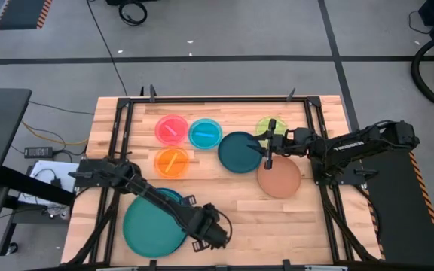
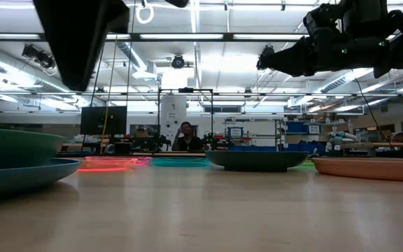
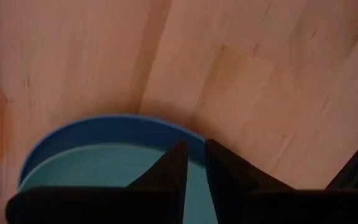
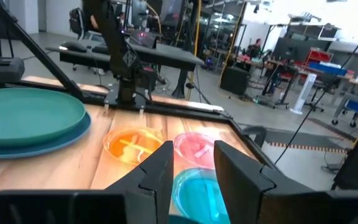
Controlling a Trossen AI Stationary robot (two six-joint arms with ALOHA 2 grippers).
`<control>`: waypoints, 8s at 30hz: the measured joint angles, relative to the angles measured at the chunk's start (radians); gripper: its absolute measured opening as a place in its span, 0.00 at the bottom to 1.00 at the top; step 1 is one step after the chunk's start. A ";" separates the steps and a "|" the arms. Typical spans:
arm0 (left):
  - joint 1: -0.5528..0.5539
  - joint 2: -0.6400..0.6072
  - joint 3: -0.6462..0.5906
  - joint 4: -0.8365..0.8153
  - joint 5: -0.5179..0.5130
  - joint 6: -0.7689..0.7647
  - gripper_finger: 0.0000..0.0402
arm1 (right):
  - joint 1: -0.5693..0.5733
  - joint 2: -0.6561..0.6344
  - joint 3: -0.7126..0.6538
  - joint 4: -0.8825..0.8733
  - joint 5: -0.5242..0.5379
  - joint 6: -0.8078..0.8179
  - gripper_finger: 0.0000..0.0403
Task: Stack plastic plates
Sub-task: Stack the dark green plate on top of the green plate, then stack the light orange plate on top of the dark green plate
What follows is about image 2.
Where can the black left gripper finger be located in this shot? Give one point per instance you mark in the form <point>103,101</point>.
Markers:
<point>75,42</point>

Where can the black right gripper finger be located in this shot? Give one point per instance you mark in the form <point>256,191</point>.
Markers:
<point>289,63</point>

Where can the opaque dark green plastic plate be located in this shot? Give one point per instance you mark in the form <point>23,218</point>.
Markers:
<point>257,161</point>

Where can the translucent green plastic plate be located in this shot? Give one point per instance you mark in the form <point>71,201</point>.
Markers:
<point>309,164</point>

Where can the opaque salmon plastic plate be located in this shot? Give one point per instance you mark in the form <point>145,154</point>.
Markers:
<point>369,169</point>

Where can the translucent orange plastic plate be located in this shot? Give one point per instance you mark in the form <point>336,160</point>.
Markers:
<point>107,162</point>

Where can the translucent pink plastic plate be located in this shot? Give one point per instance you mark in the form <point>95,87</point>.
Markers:
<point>143,161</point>

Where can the translucent teal plastic plate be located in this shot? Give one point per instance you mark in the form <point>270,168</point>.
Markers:
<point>180,162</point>

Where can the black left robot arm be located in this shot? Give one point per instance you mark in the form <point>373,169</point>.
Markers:
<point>177,2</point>

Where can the background black robot arm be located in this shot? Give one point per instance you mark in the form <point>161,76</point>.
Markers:
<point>217,140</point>
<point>152,143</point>

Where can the black computer monitor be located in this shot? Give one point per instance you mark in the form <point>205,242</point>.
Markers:
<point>103,120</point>

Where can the blue framed white sign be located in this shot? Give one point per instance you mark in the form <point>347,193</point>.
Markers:
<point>235,132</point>

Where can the row of blue bins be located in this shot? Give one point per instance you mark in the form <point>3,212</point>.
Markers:
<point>252,148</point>

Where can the wooden workbench top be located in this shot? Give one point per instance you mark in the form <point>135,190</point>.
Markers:
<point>383,144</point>

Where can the white pillar cabinet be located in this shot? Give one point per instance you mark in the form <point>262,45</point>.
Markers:
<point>173,112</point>

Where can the opaque green plastic bowl plate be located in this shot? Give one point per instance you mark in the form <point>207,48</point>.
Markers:
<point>12,147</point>

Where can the person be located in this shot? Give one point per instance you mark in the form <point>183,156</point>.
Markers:
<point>187,141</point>

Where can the opaque blue plastic plate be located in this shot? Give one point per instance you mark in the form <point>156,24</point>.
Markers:
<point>19,176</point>

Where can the black table border strip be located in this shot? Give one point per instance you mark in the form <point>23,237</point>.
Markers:
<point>173,154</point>

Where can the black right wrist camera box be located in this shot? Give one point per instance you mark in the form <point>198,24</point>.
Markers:
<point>318,22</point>

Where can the black metal frame stand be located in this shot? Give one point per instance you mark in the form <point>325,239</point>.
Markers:
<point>212,115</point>

